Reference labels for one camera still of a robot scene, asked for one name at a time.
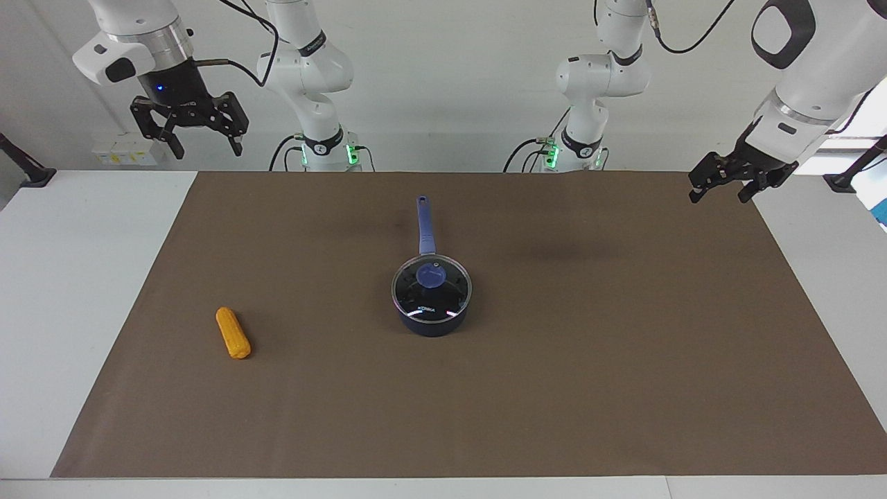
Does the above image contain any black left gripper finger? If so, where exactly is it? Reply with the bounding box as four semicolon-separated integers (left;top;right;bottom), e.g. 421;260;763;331
737;170;785;204
688;151;737;204

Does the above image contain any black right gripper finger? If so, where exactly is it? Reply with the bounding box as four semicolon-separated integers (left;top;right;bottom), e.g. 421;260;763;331
130;98;186;161
210;91;249;157

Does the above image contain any yellow corn cob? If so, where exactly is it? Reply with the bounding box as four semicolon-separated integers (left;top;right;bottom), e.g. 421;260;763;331
216;307;252;360

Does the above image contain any glass lid with purple knob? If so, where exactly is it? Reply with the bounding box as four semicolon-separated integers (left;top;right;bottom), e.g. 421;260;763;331
392;254;473;324

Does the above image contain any black clamp stand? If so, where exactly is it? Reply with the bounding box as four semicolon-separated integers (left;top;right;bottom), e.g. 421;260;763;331
823;135;887;193
0;132;58;189

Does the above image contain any blue white object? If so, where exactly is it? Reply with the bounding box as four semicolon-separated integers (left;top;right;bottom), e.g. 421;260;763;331
851;170;887;229

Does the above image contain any brown table mat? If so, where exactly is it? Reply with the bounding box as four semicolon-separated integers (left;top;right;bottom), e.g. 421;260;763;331
50;171;887;479

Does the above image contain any white wall socket box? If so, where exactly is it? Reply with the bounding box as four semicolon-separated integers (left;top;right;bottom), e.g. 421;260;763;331
92;134;167;167

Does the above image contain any black base cable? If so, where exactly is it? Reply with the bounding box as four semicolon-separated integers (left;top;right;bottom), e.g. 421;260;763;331
504;107;572;173
269;134;306;172

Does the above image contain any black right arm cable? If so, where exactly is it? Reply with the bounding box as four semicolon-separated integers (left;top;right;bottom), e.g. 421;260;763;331
193;0;280;89

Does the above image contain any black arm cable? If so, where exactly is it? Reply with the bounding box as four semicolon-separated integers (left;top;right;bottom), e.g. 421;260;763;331
644;0;875;136
193;0;280;89

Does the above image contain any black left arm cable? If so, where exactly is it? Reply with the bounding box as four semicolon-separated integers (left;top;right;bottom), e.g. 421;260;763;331
644;0;875;136

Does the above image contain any dark pot with purple handle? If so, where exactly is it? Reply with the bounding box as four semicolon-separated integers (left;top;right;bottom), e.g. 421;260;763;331
392;195;473;338

